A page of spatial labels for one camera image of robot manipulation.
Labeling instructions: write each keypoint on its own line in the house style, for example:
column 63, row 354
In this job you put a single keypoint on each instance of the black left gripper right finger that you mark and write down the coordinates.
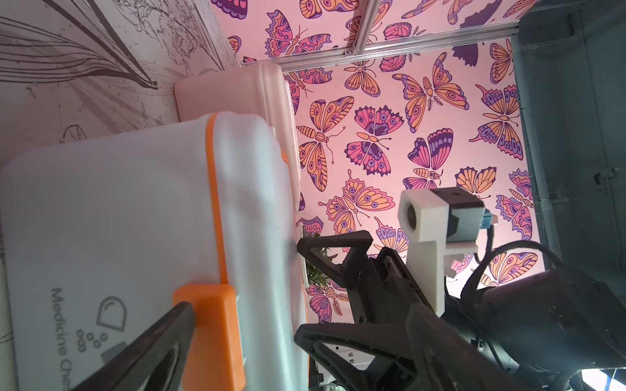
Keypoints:
column 445, row 356

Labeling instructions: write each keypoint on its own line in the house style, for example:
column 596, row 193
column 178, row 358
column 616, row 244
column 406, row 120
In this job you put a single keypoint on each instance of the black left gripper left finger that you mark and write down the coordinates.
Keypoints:
column 154, row 361

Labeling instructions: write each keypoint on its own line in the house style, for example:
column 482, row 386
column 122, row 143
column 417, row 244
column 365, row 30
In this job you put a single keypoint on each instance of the grey and orange first aid box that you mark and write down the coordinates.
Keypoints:
column 102, row 237

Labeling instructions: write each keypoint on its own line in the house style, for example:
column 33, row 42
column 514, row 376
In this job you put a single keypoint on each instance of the pink first aid box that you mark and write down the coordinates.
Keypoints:
column 257, row 88

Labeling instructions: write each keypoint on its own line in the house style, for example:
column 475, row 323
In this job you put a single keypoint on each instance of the potted green plant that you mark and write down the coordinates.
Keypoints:
column 315, row 276

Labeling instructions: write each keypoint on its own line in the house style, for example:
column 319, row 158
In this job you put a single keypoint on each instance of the aluminium frame post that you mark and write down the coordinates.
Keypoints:
column 361, row 49

